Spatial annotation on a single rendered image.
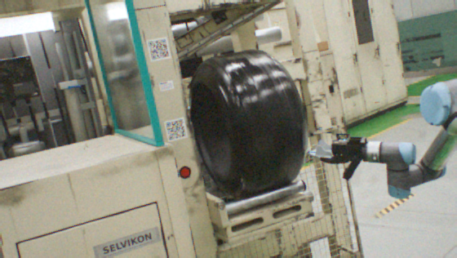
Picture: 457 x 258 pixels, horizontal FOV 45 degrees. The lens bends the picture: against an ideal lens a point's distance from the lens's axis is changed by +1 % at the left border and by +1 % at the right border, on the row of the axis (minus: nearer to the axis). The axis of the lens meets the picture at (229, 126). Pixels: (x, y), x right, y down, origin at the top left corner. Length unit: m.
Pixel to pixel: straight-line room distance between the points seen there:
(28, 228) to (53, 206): 0.07
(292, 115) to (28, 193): 1.00
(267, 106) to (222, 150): 0.54
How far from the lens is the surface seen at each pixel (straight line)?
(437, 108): 1.63
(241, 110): 1.84
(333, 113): 6.95
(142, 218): 1.26
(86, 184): 1.23
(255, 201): 2.01
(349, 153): 1.95
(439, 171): 2.00
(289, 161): 1.95
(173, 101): 1.94
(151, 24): 1.94
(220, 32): 2.44
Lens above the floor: 1.45
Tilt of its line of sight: 7 degrees down
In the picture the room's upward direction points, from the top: 11 degrees counter-clockwise
